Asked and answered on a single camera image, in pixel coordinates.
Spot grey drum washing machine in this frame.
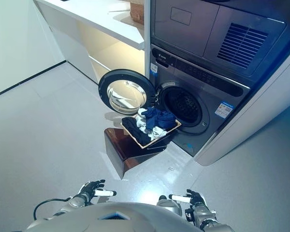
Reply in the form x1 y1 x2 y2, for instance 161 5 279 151
149 43 251 158

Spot small woven storage basket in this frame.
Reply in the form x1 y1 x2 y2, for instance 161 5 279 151
129 0 145 25

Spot white cabinet side panel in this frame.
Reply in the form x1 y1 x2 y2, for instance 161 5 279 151
193 36 290 167

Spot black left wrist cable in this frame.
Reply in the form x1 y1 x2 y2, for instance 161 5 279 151
33 198 73 220

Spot brown acrylic stool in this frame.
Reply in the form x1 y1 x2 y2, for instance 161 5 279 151
103 127 169 180

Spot blue white energy label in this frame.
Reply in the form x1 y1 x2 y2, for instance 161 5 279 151
216 101 234 119

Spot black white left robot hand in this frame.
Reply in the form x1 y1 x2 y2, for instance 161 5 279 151
78 179 117 201

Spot silver right robot leg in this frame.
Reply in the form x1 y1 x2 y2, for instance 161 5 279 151
157 195 183 217

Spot round washing machine door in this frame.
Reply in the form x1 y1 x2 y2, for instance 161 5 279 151
98 69 156 114

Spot wicker laundry basket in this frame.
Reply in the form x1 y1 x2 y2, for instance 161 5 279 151
121 113 182 149

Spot grey robot torso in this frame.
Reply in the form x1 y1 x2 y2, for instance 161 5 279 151
26 202 208 232

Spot white counter cabinet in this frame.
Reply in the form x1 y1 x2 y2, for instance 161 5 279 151
33 0 145 85

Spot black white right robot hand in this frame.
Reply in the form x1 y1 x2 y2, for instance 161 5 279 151
168 189 206 206

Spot white garment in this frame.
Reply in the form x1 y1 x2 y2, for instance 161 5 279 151
134 108 167 141

